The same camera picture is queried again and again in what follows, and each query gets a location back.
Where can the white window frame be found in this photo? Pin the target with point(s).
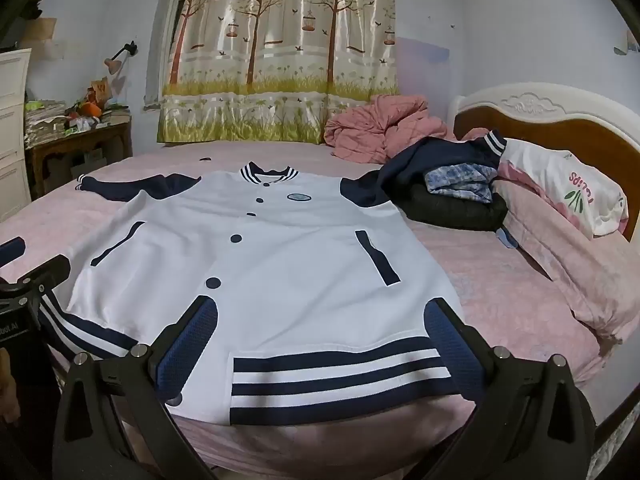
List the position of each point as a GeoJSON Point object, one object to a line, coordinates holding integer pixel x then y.
{"type": "Point", "coordinates": [172, 45]}

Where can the dark wall hanging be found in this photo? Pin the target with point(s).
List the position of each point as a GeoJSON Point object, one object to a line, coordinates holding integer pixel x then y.
{"type": "Point", "coordinates": [39, 2]}

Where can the wall lamp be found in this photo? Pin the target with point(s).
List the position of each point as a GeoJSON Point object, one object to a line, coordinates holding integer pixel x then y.
{"type": "Point", "coordinates": [111, 62]}

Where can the light blue cloth piece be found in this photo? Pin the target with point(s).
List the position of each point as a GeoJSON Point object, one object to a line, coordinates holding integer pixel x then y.
{"type": "Point", "coordinates": [509, 239]}

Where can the white dresser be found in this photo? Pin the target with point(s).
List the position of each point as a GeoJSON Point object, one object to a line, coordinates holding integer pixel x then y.
{"type": "Point", "coordinates": [12, 110]}

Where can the white and navy varsity jacket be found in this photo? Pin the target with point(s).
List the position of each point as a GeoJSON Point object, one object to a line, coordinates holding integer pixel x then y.
{"type": "Point", "coordinates": [280, 260]}

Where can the stack of books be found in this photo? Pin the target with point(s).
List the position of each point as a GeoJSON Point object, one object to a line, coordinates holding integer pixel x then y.
{"type": "Point", "coordinates": [116, 116]}

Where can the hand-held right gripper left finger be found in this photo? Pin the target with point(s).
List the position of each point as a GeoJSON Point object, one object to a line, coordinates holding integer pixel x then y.
{"type": "Point", "coordinates": [190, 345]}

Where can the wooden side table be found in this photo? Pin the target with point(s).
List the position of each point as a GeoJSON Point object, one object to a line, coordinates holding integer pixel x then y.
{"type": "Point", "coordinates": [75, 137]}

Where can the white floral print pillow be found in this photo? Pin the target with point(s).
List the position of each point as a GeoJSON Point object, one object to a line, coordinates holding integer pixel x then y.
{"type": "Point", "coordinates": [560, 175]}

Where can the person's left hand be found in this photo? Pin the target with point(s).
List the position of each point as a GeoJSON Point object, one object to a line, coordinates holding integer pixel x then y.
{"type": "Point", "coordinates": [5, 375]}

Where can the orange toy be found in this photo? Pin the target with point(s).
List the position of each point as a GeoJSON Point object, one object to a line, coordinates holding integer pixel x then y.
{"type": "Point", "coordinates": [92, 108]}

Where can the blue patterned cloth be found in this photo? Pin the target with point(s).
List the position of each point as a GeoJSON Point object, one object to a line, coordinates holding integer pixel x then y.
{"type": "Point", "coordinates": [460, 180]}

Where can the pink quilted blanket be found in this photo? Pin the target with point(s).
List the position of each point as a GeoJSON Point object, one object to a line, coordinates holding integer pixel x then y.
{"type": "Point", "coordinates": [380, 125]}

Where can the floral yellow-trimmed quilt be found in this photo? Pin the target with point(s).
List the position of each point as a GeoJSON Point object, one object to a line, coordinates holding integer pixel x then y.
{"type": "Point", "coordinates": [280, 60]}

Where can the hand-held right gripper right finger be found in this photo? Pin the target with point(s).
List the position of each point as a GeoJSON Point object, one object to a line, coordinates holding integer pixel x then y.
{"type": "Point", "coordinates": [450, 345]}

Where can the bed with pink sheet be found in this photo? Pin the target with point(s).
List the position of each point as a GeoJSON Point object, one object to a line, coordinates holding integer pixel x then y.
{"type": "Point", "coordinates": [500, 310]}

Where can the pink pillow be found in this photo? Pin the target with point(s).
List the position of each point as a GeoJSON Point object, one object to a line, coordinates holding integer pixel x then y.
{"type": "Point", "coordinates": [575, 270]}

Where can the white and wooden headboard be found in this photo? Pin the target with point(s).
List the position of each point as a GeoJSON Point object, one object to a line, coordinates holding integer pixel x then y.
{"type": "Point", "coordinates": [550, 130]}

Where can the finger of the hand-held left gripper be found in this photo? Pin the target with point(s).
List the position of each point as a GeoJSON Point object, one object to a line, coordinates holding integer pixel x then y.
{"type": "Point", "coordinates": [47, 275]}
{"type": "Point", "coordinates": [12, 251]}

